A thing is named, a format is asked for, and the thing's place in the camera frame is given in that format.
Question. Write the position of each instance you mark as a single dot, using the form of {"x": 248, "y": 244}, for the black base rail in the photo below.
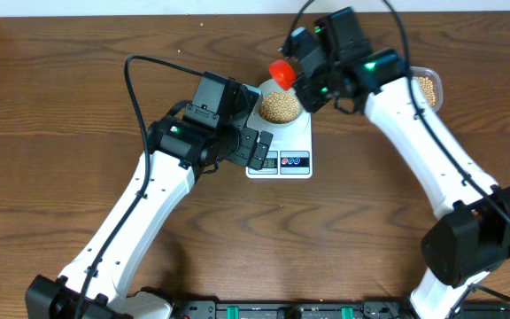
{"x": 209, "y": 309}

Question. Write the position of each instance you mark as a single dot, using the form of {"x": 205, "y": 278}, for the clear plastic container of beans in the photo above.
{"x": 431, "y": 86}

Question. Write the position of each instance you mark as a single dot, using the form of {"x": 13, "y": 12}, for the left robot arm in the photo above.
{"x": 192, "y": 139}

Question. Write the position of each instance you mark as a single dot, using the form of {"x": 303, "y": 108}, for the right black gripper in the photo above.
{"x": 310, "y": 101}

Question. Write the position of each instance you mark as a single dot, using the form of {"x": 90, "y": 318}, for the red plastic measuring scoop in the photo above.
{"x": 283, "y": 74}

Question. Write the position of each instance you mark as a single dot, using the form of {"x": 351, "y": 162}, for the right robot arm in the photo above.
{"x": 471, "y": 237}

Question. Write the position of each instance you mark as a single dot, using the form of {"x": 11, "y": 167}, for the white digital kitchen scale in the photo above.
{"x": 290, "y": 155}

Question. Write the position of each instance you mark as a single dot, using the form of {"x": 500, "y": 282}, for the grey round bowl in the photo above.
{"x": 280, "y": 108}

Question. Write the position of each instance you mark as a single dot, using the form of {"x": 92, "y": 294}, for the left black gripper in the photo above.
{"x": 241, "y": 155}

